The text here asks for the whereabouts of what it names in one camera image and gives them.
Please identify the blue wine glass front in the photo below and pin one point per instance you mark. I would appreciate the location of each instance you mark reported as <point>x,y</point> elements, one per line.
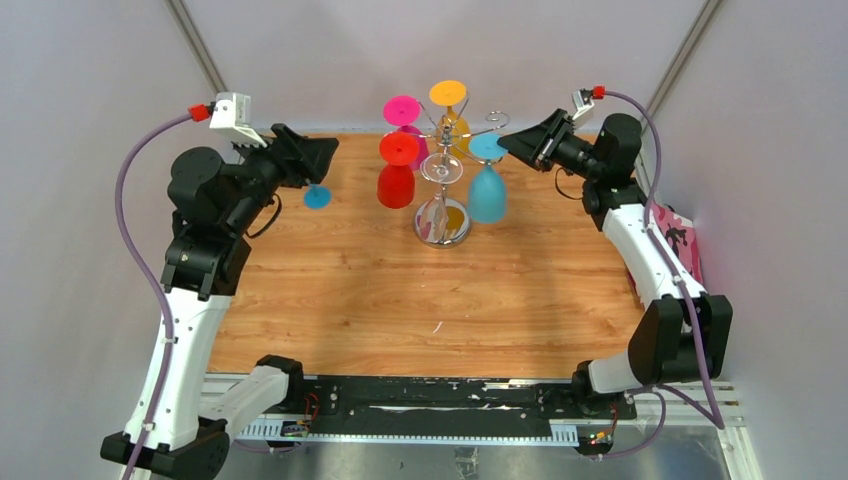
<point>487,196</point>

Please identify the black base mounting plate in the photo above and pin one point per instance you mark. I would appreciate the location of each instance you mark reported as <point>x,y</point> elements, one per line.
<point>394,408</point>

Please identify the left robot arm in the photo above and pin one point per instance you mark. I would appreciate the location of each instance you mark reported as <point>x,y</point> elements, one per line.
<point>172,432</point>

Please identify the clear wine glass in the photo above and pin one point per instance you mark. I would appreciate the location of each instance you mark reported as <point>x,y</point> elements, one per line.
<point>442,169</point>

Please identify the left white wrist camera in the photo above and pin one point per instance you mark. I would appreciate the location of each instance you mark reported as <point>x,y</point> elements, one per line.
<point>231,119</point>

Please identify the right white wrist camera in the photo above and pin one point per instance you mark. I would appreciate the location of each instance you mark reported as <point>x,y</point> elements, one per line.
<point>583,101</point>

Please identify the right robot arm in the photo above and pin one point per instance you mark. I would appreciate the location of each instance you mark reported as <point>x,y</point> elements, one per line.
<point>684,330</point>

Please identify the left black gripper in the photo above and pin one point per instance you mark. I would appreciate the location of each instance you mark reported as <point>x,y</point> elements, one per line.
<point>301,160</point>

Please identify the aluminium frame rail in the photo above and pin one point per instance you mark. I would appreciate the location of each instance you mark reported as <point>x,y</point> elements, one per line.
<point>649,409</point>

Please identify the pink camouflage cloth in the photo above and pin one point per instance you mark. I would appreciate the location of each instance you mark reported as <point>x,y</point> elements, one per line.
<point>676,238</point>

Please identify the blue wine glass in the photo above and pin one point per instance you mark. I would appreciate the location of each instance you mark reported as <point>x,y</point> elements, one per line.
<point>487,196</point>
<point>317,197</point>

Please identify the pink wine glass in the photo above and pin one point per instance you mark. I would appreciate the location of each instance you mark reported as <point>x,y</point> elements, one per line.
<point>402,111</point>

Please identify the yellow wine glass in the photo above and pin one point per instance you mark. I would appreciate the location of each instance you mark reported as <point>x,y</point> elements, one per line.
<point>449,96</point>

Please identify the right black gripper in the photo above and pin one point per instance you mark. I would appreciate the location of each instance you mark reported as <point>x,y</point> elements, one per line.
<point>538,145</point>

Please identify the red wine glass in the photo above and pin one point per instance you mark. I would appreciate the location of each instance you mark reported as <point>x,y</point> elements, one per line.
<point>396,181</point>

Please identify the chrome wine glass rack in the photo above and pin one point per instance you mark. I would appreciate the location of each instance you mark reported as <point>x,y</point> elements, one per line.
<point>459,220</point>

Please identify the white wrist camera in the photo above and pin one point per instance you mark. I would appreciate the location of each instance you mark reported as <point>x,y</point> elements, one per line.
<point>583,101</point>
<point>231,119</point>

